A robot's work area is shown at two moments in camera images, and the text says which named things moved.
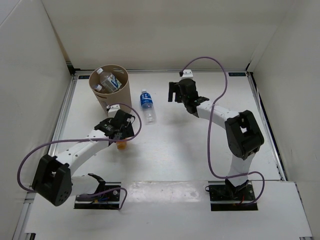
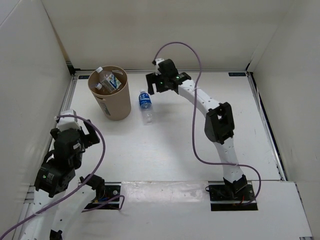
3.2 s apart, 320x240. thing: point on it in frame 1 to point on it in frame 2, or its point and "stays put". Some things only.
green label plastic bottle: x=109 y=81 stays put
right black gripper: x=174 y=87 to x=153 y=78
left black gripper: x=127 y=132 to x=92 y=138
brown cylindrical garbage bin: x=110 y=83 stays put
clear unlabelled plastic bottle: x=98 y=87 stays put
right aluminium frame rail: x=266 y=127 stays put
